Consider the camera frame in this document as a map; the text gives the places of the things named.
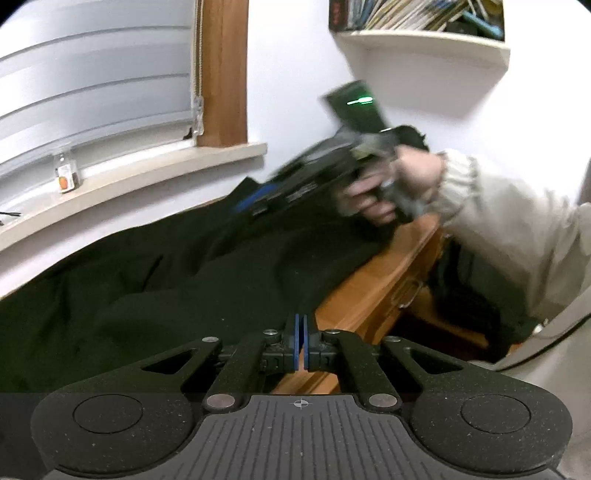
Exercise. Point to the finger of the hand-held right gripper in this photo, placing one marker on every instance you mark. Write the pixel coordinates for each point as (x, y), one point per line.
(295, 180)

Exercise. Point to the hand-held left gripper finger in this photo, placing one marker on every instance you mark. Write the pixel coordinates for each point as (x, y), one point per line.
(304, 341)
(295, 341)

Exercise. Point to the black garment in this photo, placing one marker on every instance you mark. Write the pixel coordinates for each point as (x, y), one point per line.
(138, 286)

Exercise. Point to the person's right forearm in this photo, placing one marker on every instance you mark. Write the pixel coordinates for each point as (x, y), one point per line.
(508, 221)

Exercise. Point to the person's right hand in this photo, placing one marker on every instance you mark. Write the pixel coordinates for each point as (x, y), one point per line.
(415, 170)

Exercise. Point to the row of books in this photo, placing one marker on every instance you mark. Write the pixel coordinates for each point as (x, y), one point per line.
(397, 11)

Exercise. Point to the beige window sill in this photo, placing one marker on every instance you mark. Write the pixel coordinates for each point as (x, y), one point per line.
(138, 180)

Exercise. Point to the person's dark trousers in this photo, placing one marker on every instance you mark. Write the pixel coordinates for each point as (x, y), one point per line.
(466, 295)

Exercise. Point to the small glass jar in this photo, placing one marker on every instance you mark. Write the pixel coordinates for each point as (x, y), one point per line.
(67, 175)

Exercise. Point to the white window blind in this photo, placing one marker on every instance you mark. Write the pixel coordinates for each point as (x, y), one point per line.
(92, 69)

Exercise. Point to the white wall shelf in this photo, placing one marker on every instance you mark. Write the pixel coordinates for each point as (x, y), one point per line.
(415, 41)

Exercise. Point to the wooden window frame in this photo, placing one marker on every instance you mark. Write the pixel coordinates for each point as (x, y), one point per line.
(226, 69)

